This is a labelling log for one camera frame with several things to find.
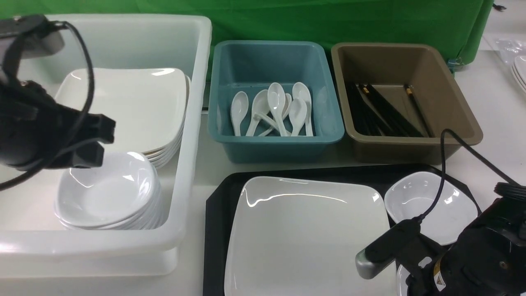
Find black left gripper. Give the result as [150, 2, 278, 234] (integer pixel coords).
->
[25, 95, 116, 169]

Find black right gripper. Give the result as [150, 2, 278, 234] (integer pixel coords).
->
[405, 234, 457, 296]

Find white square rice plate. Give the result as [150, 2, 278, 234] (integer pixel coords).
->
[224, 176, 397, 296]

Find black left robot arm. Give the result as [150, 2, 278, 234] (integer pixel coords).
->
[1, 81, 116, 171]

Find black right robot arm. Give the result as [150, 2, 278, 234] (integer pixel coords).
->
[405, 197, 526, 296]

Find top white square plate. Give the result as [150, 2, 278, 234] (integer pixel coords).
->
[55, 67, 189, 153]

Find white square plate stack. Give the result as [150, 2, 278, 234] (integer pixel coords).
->
[140, 69, 191, 168]

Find black serving tray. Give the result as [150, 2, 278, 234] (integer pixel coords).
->
[203, 164, 483, 296]

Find white small bowl stack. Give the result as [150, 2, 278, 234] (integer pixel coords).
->
[58, 181, 162, 230]

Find large white plastic tub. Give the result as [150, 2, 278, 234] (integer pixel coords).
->
[1, 14, 212, 279]

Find black chopsticks bundle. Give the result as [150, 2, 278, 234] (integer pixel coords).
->
[345, 82, 427, 137]

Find brown plastic bin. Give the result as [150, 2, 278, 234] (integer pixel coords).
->
[331, 43, 483, 164]

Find black chopstick gold band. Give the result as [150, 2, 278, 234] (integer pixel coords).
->
[404, 84, 434, 137]

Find white spoon far left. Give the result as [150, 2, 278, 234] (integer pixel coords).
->
[230, 91, 249, 136]

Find white spoon far right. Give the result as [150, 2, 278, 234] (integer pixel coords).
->
[292, 82, 314, 136]

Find teal plastic bin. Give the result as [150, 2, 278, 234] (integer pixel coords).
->
[208, 40, 344, 164]

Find white plates at right edge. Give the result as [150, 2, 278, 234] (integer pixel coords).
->
[511, 55, 526, 93]

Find clear plastic bag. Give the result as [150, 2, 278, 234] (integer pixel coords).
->
[494, 39, 526, 65]

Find green backdrop cloth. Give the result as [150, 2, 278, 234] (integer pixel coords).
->
[1, 0, 494, 64]

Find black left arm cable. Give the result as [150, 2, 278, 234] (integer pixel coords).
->
[0, 21, 97, 192]

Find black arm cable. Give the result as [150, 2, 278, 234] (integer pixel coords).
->
[411, 129, 526, 224]
[0, 21, 97, 192]

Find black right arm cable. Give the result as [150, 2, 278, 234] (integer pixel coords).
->
[411, 129, 526, 224]

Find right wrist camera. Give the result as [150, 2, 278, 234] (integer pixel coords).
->
[355, 217, 420, 280]

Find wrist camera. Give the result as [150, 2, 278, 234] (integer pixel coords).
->
[0, 14, 65, 62]
[355, 217, 420, 280]

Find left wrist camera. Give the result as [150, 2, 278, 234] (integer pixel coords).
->
[0, 14, 65, 62]

